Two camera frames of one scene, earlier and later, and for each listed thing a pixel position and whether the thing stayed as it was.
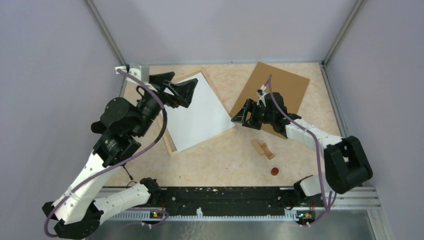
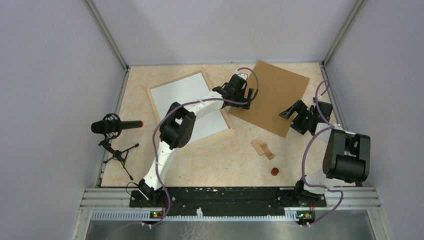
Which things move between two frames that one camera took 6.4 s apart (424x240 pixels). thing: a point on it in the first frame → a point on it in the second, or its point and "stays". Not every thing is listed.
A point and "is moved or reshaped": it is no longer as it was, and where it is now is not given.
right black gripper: x=249 y=106 → x=301 y=108
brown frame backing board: x=292 y=88 stays
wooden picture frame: x=165 y=126 is moved or reshaped
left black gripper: x=184 y=91 → x=241 y=91
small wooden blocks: x=267 y=151 stays
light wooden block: x=257 y=146 stays
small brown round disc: x=274 y=171 stays
